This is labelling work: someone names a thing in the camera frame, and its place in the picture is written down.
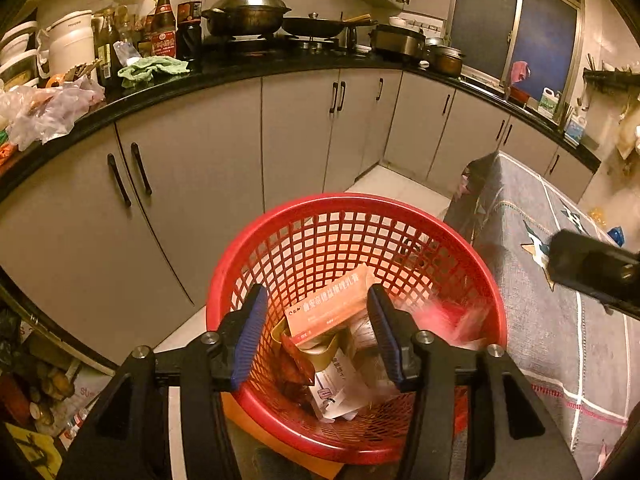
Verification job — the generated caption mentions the red snack wrapper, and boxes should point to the red snack wrapper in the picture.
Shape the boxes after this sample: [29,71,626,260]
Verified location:
[410,301,488,350]

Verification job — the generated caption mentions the long white barcode box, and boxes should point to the long white barcode box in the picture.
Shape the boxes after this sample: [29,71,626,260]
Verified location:
[309,349,372,422]

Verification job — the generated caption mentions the yellow paper cup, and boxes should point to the yellow paper cup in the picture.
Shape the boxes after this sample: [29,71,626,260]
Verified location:
[270,318,352,372]

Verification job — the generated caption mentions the orange carton box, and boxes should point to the orange carton box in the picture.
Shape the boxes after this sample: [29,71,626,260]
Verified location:
[285,264,380,349]

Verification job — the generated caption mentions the brown foil snack wrapper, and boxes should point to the brown foil snack wrapper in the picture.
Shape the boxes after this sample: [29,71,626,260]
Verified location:
[278,333,316,403]

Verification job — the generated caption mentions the blue plastic bag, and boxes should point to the blue plastic bag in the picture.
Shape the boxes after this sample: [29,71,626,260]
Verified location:
[608,226,625,247]

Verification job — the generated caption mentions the yellow crinkled bag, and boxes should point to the yellow crinkled bag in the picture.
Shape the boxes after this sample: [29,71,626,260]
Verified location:
[588,207,606,230]

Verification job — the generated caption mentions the grey star tablecloth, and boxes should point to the grey star tablecloth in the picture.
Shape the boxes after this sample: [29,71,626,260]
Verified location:
[445,152,639,479]

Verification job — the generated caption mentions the hanging plastic bags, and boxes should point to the hanging plastic bags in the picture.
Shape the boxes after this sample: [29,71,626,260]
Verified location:
[615,106,640,160]

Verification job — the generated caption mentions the red plastic mesh basket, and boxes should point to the red plastic mesh basket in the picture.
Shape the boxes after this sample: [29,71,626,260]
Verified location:
[206,194,506,443]

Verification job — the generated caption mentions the green detergent jug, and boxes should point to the green detergent jug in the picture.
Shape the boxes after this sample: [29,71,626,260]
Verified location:
[537,87,561,119]

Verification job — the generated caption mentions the red bowl on sill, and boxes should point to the red bowl on sill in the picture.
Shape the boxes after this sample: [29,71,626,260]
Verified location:
[508,86,530,106]

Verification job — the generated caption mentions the pink rubber glove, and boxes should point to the pink rubber glove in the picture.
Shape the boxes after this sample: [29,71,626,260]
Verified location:
[509,61,532,86]

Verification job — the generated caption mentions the steel stock pot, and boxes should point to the steel stock pot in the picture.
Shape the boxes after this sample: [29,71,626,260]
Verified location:
[425,38,464,77]

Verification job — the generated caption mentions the black rice cooker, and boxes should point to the black rice cooker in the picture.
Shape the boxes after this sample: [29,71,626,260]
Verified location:
[370,24,425,60]

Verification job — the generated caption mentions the crumpled bags on counter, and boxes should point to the crumpled bags on counter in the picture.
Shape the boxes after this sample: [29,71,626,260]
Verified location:
[1,76,105,152]

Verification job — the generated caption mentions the green cleaning cloth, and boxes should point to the green cleaning cloth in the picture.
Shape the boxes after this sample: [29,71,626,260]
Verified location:
[117,55,189,88]

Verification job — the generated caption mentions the black frying pan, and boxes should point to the black frying pan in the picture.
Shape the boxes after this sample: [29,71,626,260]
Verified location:
[281,14,373,39]

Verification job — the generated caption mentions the white rice bucket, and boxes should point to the white rice bucket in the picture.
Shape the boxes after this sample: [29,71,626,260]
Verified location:
[36,10,96,79]

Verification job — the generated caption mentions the red label sauce bottle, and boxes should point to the red label sauce bottle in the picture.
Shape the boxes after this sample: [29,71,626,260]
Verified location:
[151,0,176,58]

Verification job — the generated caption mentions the dark soy sauce bottle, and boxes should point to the dark soy sauce bottle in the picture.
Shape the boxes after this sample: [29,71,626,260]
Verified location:
[176,0,202,62]

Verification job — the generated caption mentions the steel wok with lid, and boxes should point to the steel wok with lid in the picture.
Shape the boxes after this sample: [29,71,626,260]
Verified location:
[202,0,291,39]

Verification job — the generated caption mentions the wall utensil shelf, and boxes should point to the wall utensil shelf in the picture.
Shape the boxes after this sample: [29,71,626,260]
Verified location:
[582,55,640,91]

